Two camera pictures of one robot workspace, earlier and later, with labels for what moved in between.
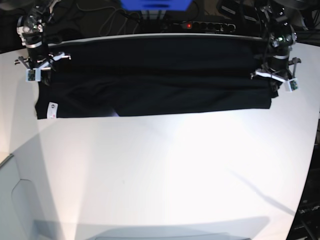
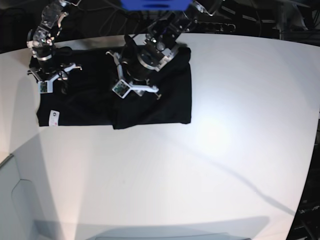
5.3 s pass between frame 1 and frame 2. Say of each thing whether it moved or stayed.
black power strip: stayed
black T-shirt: moved
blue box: stayed
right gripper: moved
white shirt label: moved
